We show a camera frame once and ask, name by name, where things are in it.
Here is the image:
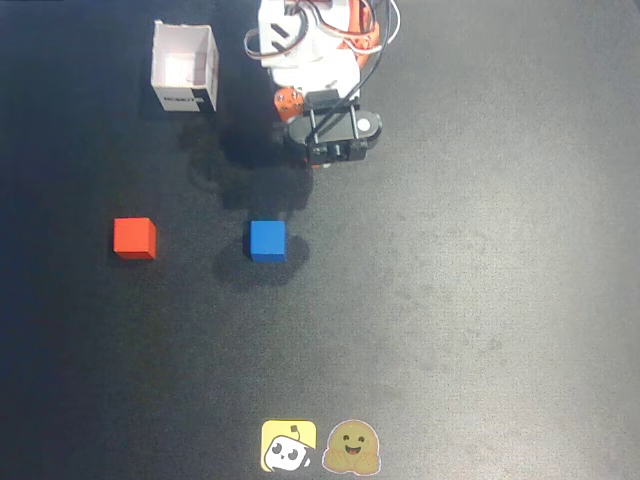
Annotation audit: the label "blue cube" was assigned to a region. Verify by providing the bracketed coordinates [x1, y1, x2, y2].
[248, 220, 288, 264]

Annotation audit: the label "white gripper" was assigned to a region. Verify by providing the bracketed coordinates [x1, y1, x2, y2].
[268, 55, 363, 124]

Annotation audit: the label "white cardboard box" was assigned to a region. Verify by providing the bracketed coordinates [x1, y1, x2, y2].
[150, 19, 221, 115]

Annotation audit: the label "red cube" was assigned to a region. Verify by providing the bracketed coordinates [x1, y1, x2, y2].
[112, 217, 158, 261]

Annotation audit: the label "black camera cable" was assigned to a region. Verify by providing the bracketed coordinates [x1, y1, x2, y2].
[314, 0, 401, 144]

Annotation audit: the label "white servo wires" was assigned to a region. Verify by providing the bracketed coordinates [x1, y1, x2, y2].
[243, 0, 402, 59]

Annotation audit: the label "orange robot base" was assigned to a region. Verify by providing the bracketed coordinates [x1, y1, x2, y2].
[337, 0, 383, 69]

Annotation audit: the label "brown hugging face sticker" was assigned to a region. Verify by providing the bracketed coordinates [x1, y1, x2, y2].
[321, 419, 383, 474]

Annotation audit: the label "yellow robot face sticker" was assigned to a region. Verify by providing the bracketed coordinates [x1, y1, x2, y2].
[260, 419, 319, 473]

